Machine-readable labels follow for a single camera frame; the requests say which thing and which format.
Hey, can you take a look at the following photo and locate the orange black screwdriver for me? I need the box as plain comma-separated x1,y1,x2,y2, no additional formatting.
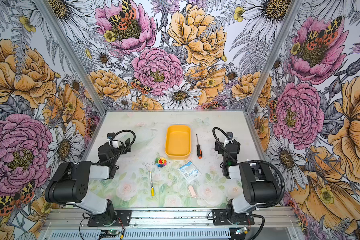
196,134,203,159

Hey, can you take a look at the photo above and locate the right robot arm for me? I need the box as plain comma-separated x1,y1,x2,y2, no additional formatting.
212,127,286,226

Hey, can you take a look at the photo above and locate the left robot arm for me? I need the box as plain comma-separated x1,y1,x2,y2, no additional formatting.
45,130,136,226

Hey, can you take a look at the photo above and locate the yellow plastic bin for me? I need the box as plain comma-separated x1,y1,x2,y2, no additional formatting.
165,125,192,160

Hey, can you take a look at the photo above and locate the clear plastic packet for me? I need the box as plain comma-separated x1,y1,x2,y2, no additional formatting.
178,161,202,183

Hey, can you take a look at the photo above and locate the colourful flower toy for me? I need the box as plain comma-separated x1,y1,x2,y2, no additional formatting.
155,157,167,168

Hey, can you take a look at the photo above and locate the yellow white marker pen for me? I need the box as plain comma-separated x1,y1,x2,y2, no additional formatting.
149,172,155,197

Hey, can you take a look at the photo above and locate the pink eraser block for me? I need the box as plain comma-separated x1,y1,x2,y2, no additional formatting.
188,185,197,199

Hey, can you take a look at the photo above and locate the left green circuit board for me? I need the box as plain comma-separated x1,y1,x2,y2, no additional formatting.
99,230,122,239

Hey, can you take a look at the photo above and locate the green circuit board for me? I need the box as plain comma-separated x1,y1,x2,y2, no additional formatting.
99,230,122,239
235,227,248,235

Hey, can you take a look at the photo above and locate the right green circuit board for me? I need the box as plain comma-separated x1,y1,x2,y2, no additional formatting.
235,227,248,235

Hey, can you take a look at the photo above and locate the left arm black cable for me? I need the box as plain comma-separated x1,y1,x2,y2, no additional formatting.
95,129,137,167

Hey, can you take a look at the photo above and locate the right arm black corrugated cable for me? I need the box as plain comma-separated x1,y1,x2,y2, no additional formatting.
212,126,286,240

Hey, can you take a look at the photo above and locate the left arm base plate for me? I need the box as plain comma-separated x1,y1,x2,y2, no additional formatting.
87,210,132,227

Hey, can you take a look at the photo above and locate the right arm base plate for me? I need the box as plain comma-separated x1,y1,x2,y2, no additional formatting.
212,209,255,226

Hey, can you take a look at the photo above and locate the aluminium front rail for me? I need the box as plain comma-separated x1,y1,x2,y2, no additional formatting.
42,207,298,231

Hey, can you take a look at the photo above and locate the white slotted cable duct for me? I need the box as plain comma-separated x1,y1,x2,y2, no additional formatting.
45,228,231,240

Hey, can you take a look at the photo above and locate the right corner aluminium post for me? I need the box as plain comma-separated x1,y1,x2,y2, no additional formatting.
246,1,302,114

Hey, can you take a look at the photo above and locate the corner aluminium post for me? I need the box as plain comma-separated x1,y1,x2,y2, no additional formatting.
246,1,302,114
35,1,107,117

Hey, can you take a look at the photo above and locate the left corner aluminium post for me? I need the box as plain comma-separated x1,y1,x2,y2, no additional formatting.
35,1,107,117

